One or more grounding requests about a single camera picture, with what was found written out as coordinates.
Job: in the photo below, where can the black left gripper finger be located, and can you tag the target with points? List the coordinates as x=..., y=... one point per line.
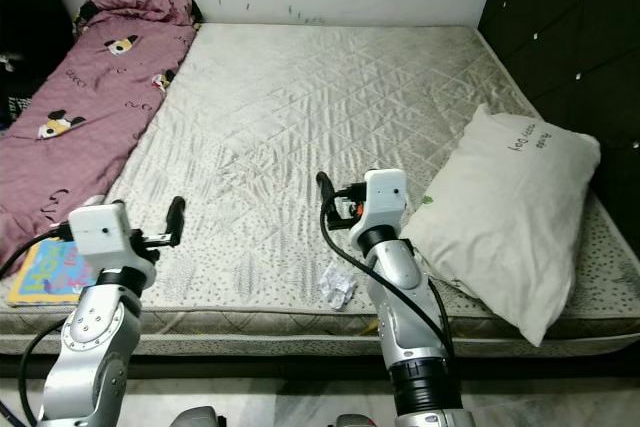
x=176, y=217

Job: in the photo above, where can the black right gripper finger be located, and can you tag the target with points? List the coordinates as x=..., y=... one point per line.
x=326, y=189

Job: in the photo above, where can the white paper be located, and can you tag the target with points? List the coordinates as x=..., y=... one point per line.
x=338, y=289

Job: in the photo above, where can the colourful children's board book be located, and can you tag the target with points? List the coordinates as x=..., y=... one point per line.
x=50, y=277

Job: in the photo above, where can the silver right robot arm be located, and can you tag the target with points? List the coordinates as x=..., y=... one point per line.
x=400, y=277

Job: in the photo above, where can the grey quilted mattress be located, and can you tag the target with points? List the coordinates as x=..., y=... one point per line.
x=310, y=127

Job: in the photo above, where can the purple cartoon print blanket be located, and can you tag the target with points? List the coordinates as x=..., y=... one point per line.
x=80, y=147

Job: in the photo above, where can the silver left robot leg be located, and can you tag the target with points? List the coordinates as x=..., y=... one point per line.
x=198, y=419

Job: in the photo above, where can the silver robot leg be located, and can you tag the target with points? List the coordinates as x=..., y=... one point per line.
x=198, y=419
x=352, y=422

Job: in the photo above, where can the black bag with white print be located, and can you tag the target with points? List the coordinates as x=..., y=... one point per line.
x=20, y=112

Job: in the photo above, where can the silver right robot leg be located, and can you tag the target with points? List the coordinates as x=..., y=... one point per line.
x=352, y=422

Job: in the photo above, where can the black tufted headboard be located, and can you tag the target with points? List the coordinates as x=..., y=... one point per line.
x=570, y=27

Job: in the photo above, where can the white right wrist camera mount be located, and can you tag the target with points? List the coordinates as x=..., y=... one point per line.
x=385, y=197

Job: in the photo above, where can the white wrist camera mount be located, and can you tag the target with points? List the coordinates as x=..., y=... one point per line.
x=105, y=232
x=385, y=197

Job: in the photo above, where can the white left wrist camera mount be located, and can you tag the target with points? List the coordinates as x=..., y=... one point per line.
x=105, y=232

